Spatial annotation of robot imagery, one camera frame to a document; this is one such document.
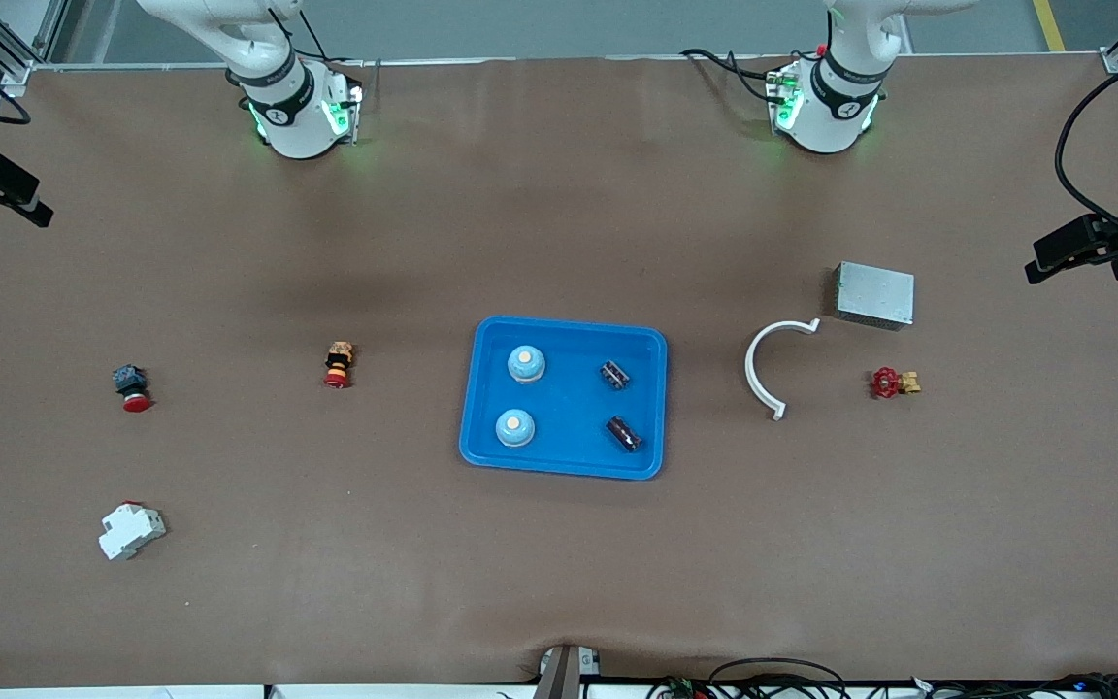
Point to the dark capacitor white print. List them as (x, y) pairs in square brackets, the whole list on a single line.
[(615, 375)]

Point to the glossy dark brown capacitor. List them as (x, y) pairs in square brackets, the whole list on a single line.
[(624, 433)]

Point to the scratched light blue bell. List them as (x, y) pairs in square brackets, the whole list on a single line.
[(526, 365)]

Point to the light blue call bell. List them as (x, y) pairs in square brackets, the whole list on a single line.
[(514, 428)]

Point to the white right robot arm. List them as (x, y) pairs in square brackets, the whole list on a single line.
[(292, 126)]

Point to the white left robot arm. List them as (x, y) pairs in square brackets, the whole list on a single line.
[(836, 121)]

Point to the grey metal box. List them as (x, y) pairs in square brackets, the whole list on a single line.
[(874, 294)]

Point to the red mushroom emergency stop button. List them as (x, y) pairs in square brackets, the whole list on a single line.
[(132, 386)]

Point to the brass valve red handwheel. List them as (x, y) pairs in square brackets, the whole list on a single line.
[(886, 382)]

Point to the white curved pipe clamp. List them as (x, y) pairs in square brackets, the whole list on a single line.
[(750, 374)]

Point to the white circuit breaker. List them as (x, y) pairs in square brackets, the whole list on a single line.
[(130, 531)]

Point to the blue plastic tray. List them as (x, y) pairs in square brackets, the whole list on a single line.
[(569, 398)]

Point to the green terminal connector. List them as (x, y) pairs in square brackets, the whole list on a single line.
[(681, 688)]

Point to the red yellow push button switch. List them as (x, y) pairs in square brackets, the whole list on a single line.
[(338, 365)]

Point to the aluminium camera mount profile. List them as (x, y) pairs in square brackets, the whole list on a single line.
[(564, 672)]

